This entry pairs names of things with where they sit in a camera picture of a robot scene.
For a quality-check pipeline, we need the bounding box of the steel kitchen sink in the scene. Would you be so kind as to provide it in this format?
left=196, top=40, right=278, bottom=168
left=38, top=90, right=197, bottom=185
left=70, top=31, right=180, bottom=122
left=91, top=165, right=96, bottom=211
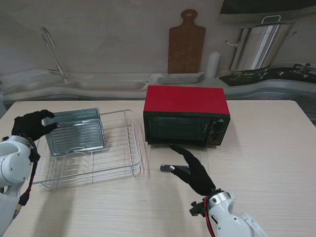
left=24, top=80, right=149, bottom=91

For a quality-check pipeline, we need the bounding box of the tall steel stock pot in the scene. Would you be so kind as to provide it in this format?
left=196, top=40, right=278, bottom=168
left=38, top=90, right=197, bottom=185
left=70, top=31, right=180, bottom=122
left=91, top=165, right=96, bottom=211
left=225, top=15, right=298, bottom=72

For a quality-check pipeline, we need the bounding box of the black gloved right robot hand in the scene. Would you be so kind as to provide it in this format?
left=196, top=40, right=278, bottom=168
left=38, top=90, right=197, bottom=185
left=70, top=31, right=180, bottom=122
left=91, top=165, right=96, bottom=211
left=169, top=144, right=217, bottom=197

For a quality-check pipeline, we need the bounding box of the white wire dish rack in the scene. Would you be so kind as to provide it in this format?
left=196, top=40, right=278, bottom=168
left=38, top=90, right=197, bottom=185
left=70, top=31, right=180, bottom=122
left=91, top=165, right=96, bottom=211
left=32, top=109, right=144, bottom=190

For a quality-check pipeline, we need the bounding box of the stack of white plates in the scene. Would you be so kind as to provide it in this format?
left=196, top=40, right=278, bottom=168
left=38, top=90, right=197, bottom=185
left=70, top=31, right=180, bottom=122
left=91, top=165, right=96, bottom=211
left=157, top=72, right=206, bottom=84

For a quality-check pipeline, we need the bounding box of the black gas stove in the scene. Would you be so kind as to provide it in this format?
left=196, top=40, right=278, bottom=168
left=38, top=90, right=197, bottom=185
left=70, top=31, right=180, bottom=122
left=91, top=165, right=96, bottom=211
left=219, top=63, right=316, bottom=87

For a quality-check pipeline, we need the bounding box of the red black arm cable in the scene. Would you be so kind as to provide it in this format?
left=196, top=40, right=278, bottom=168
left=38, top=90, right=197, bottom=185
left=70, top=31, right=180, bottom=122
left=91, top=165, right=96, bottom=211
left=203, top=197, right=216, bottom=237
left=14, top=138, right=41, bottom=213

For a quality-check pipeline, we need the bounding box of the ribbed metal baking tray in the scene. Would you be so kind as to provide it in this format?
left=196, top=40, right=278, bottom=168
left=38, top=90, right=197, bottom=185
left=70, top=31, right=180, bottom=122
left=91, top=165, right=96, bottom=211
left=45, top=119, right=107, bottom=157
left=43, top=107, right=101, bottom=125

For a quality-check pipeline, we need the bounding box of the red black toaster oven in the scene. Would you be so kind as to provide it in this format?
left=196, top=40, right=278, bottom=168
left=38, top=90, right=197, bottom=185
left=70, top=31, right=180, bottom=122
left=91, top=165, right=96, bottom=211
left=143, top=85, right=232, bottom=148

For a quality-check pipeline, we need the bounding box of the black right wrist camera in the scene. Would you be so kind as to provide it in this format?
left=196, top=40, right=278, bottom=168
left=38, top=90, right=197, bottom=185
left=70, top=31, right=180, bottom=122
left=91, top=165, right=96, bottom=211
left=189, top=201, right=207, bottom=218

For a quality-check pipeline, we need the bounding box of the chrome kitchen faucet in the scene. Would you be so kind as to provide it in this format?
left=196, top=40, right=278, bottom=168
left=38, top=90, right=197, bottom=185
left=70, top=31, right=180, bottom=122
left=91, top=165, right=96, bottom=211
left=40, top=27, right=70, bottom=82

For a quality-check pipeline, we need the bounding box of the white paper towel roll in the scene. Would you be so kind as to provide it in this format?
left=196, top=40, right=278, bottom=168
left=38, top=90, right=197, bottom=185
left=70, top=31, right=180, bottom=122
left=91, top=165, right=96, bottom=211
left=206, top=51, right=221, bottom=79

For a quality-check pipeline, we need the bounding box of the red black left arm cable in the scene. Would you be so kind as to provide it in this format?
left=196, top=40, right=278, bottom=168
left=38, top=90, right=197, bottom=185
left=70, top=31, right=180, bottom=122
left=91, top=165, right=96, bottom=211
left=14, top=138, right=41, bottom=213

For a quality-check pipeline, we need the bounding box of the red black right arm cable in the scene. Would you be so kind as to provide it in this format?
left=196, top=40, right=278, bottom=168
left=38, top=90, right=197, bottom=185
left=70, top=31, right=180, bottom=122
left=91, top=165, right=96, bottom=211
left=203, top=197, right=216, bottom=237

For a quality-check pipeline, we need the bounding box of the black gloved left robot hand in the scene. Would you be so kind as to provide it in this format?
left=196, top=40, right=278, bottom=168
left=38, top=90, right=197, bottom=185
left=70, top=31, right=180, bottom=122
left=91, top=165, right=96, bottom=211
left=11, top=110, right=59, bottom=142

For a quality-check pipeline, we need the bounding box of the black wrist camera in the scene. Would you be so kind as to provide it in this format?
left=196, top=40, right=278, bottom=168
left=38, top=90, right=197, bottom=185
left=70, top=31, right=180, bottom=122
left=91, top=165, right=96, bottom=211
left=30, top=144, right=41, bottom=164
left=189, top=201, right=207, bottom=218

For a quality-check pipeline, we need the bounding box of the dark range hood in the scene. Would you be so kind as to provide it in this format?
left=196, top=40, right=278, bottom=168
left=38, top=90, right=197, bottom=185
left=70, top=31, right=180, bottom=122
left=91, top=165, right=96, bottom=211
left=217, top=0, right=316, bottom=24

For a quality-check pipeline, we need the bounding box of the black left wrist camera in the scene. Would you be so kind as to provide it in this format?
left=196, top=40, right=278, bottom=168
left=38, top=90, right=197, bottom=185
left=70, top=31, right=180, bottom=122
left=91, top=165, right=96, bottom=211
left=30, top=144, right=41, bottom=164

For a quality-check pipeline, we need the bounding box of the brown wooden cutting board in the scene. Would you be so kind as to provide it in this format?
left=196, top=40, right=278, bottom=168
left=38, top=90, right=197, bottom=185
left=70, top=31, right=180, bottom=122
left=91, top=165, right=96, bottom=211
left=167, top=9, right=207, bottom=75

